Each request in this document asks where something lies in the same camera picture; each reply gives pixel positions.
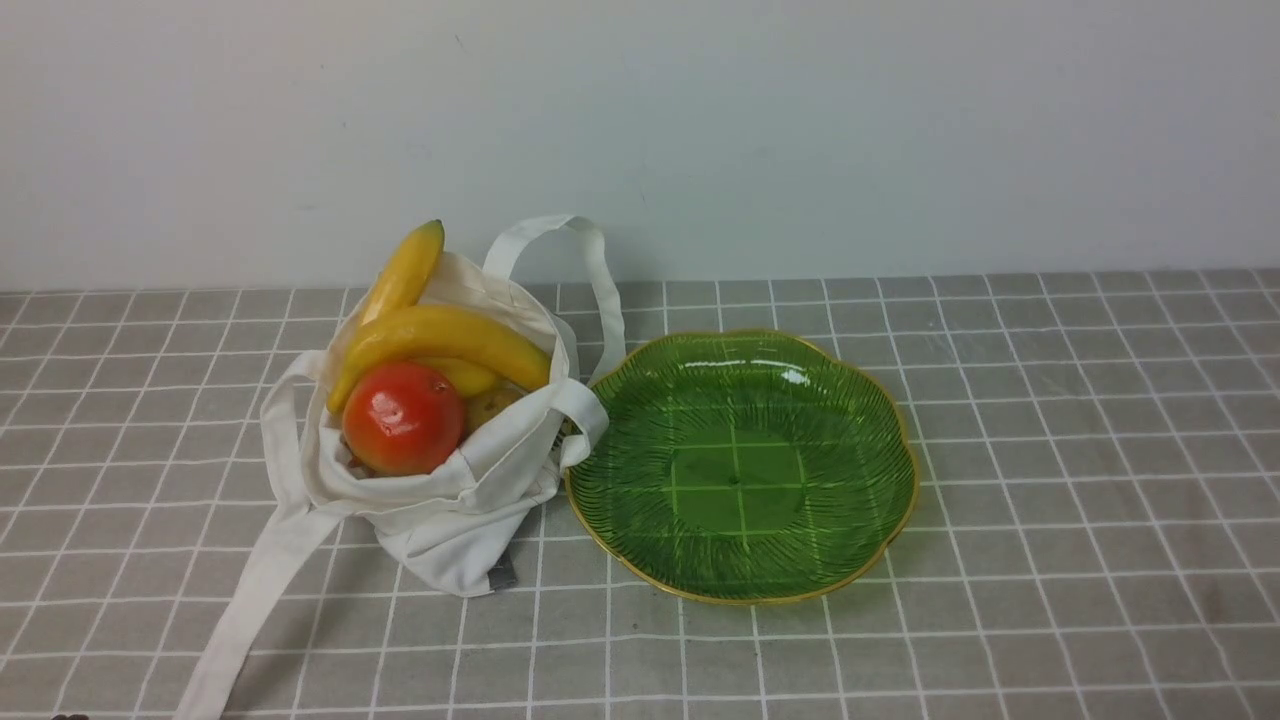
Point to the large yellow banana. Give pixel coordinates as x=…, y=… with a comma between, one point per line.
x=440, y=331

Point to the green glass fruit plate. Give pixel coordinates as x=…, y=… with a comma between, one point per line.
x=744, y=468

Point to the brownish green small fruit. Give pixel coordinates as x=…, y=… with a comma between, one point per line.
x=485, y=407

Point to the yellow lemon fruit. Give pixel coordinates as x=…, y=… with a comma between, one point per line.
x=469, y=379

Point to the white cloth tote bag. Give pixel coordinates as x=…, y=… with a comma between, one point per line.
x=450, y=527

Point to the red orange round fruit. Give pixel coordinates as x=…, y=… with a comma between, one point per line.
x=403, y=419

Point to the upright yellow banana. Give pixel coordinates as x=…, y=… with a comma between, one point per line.
x=406, y=273

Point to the grey checkered tablecloth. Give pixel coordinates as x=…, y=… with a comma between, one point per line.
x=1096, y=536

